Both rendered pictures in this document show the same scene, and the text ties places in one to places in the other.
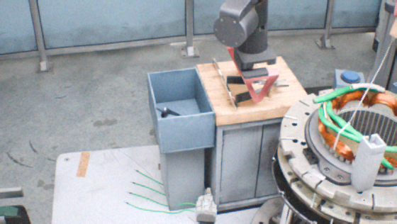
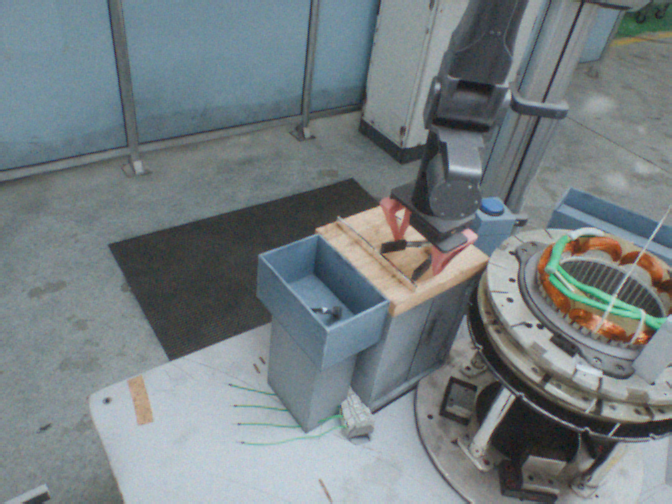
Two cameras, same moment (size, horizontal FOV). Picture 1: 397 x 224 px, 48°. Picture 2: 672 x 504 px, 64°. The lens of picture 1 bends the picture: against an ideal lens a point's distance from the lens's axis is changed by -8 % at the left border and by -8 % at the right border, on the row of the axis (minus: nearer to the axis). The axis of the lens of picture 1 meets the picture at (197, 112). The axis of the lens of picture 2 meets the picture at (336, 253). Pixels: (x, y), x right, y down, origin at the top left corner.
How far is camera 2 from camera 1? 0.44 m
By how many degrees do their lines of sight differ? 25
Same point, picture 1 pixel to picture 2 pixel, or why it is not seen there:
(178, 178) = (324, 391)
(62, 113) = not seen: outside the picture
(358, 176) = (654, 365)
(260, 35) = not seen: hidden behind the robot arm
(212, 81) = (354, 252)
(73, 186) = (141, 444)
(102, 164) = (172, 391)
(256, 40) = not seen: hidden behind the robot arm
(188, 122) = (360, 322)
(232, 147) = (398, 335)
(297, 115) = (504, 286)
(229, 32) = (455, 201)
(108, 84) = (29, 230)
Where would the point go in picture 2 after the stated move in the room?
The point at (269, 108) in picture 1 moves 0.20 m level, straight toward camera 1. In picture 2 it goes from (448, 277) to (514, 392)
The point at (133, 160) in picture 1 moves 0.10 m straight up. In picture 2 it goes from (216, 369) to (215, 332)
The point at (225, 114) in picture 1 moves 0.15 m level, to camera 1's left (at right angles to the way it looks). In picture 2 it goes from (404, 300) to (303, 327)
